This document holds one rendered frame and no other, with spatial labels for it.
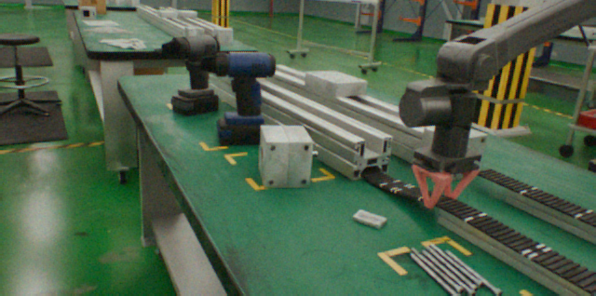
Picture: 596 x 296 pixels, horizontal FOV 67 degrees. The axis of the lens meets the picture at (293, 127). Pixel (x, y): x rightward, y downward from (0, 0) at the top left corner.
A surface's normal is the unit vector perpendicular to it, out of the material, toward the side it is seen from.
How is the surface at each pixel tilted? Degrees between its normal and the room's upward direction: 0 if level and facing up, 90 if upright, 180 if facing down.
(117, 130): 90
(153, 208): 90
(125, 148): 90
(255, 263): 0
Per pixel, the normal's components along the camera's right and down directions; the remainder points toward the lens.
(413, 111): -0.90, 0.07
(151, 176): 0.45, 0.30
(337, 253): 0.07, -0.95
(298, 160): 0.18, 0.31
